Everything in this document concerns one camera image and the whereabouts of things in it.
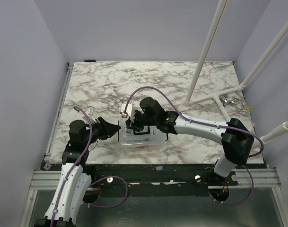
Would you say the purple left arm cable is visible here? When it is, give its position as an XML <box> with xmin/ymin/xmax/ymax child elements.
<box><xmin>50</xmin><ymin>106</ymin><xmax>129</xmax><ymax>227</ymax></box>

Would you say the white pvc pipe frame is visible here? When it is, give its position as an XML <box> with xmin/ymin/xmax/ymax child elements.
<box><xmin>184</xmin><ymin>0</ymin><xmax>288</xmax><ymax>143</ymax></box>

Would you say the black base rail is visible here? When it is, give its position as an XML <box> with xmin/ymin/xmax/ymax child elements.
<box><xmin>39</xmin><ymin>163</ymin><xmax>270</xmax><ymax>197</ymax></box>

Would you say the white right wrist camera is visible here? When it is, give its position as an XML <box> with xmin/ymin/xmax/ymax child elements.
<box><xmin>120</xmin><ymin>103</ymin><xmax>135</xmax><ymax>121</ymax></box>

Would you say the clear plastic medicine box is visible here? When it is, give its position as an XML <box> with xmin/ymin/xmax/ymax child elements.
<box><xmin>116</xmin><ymin>120</ymin><xmax>169</xmax><ymax>151</ymax></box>

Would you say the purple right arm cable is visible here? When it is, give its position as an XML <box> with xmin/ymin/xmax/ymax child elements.
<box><xmin>123</xmin><ymin>87</ymin><xmax>265</xmax><ymax>205</ymax></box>

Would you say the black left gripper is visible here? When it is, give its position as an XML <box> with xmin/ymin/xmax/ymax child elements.
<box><xmin>83</xmin><ymin>116</ymin><xmax>121</xmax><ymax>147</ymax></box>

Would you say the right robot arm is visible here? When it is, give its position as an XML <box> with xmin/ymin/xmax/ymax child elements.
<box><xmin>120</xmin><ymin>97</ymin><xmax>254</xmax><ymax>185</ymax></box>

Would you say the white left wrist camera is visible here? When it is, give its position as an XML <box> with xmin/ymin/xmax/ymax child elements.
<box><xmin>85</xmin><ymin>106</ymin><xmax>95</xmax><ymax>118</ymax></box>

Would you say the metal clamp on pipe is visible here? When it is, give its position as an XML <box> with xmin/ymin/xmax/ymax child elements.
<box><xmin>219</xmin><ymin>94</ymin><xmax>235</xmax><ymax>106</ymax></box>

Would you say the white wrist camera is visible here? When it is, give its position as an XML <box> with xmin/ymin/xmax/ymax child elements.
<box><xmin>120</xmin><ymin>103</ymin><xmax>135</xmax><ymax>121</ymax></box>
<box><xmin>85</xmin><ymin>106</ymin><xmax>95</xmax><ymax>118</ymax></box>

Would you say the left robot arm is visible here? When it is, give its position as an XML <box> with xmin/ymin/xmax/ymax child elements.
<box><xmin>34</xmin><ymin>117</ymin><xmax>121</xmax><ymax>227</ymax></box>

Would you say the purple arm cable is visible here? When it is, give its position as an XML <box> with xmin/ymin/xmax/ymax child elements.
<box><xmin>123</xmin><ymin>87</ymin><xmax>265</xmax><ymax>205</ymax></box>
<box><xmin>50</xmin><ymin>106</ymin><xmax>129</xmax><ymax>227</ymax></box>

